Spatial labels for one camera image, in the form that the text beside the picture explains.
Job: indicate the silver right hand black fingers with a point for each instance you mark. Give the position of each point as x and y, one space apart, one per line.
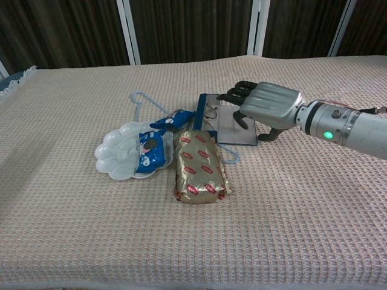
272 105

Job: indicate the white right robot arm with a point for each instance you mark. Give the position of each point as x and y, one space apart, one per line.
356 130

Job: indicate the twisted blue cookie packet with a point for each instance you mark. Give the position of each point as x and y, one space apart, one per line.
178 117

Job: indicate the gold snack packet red labels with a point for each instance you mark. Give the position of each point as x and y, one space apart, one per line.
199 169

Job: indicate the flat blue cookie packet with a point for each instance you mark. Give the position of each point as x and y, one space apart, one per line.
151 160

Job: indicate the white flower-shaped paint palette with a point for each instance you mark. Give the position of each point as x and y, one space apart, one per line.
118 148

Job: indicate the beige waffle tablecloth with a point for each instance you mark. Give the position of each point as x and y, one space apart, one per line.
90 226

